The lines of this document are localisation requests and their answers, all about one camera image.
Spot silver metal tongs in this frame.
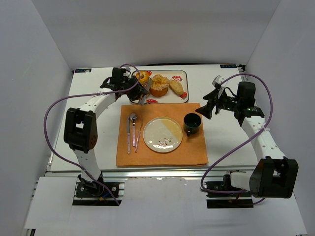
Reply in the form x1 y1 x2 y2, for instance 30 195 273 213
138 77 152 106

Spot large sugared orange bread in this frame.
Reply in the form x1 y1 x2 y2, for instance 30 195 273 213
150 74 169 97

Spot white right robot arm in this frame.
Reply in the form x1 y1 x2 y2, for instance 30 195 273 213
196 82 299 199

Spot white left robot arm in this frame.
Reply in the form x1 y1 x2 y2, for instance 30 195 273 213
63 66 149 183

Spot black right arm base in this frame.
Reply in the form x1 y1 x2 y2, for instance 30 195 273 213
200 172 253 209

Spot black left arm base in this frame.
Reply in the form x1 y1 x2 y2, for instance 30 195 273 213
72 175 122 207

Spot oblong pale bread roll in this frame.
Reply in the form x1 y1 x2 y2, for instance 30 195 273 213
169 80 184 96

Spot dark green mug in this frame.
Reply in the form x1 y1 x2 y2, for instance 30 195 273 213
183 113 202 137

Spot white strawberry pattern tray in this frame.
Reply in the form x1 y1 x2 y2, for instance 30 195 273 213
133 70 189 104

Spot cream ceramic plate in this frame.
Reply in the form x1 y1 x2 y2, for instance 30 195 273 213
143 117 183 153

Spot orange cloth placemat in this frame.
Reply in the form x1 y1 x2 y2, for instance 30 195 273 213
116 103 208 167

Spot upper ring bagel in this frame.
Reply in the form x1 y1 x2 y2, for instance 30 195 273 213
135 70 150 85

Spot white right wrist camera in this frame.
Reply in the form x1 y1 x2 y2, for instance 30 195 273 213
212 75 224 87

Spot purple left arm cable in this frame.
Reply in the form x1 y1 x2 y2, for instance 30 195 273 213
43 63 141 205

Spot pink handled spoon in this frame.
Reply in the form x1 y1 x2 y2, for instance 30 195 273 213
129 113 137 147

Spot pink handled knife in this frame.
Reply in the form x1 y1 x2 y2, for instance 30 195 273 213
126 116 130 154

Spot pink handled fork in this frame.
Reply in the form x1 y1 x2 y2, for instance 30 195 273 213
135 117 143 153

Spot aluminium table frame rail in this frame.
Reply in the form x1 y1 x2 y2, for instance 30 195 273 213
44 66 280 180

